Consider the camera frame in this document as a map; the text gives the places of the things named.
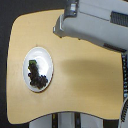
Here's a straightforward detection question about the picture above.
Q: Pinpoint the dark grape bunch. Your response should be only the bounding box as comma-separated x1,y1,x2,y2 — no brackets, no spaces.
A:
28,60,48,89

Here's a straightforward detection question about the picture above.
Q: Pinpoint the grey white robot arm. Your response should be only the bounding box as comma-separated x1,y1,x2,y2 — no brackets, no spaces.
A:
53,0,128,53

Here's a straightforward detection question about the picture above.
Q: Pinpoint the white round plate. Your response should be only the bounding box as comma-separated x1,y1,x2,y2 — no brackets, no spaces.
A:
22,47,54,93

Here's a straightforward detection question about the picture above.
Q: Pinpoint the white table base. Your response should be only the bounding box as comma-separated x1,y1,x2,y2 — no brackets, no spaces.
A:
29,112,103,128

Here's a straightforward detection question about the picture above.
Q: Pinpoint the black cable chain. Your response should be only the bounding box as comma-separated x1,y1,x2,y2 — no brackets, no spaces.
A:
121,52,128,99

